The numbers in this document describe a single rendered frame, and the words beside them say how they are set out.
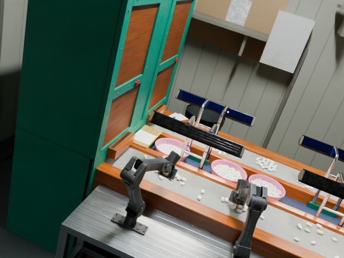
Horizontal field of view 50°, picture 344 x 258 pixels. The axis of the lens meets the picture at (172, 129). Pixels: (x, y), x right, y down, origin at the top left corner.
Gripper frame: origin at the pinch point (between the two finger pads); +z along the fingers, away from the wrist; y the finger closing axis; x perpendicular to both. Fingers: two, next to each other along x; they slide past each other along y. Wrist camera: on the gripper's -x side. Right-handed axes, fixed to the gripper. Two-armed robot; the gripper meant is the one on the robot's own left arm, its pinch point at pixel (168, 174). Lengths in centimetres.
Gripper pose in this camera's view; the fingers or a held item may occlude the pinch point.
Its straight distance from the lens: 223.1
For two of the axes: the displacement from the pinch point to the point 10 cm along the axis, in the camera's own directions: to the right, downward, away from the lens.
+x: -4.0, 8.8, -2.6
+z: 0.6, 3.1, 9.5
